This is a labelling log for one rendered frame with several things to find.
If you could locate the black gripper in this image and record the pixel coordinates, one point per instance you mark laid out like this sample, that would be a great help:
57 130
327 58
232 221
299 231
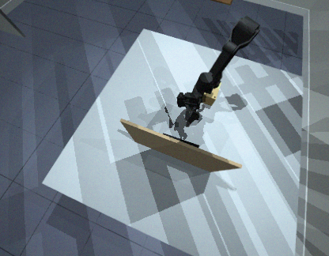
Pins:
195 98

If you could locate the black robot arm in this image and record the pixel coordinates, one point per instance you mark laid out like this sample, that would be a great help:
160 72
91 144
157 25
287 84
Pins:
243 32

